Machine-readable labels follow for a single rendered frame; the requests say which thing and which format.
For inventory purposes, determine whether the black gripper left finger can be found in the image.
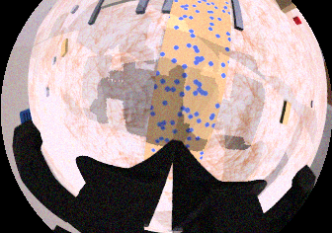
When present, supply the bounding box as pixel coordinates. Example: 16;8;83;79
75;139;177;227

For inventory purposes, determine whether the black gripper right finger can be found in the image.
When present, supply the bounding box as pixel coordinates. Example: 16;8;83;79
171;140;268;231

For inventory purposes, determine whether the red cylinder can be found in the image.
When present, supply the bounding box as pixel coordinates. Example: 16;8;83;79
293;17;301;25

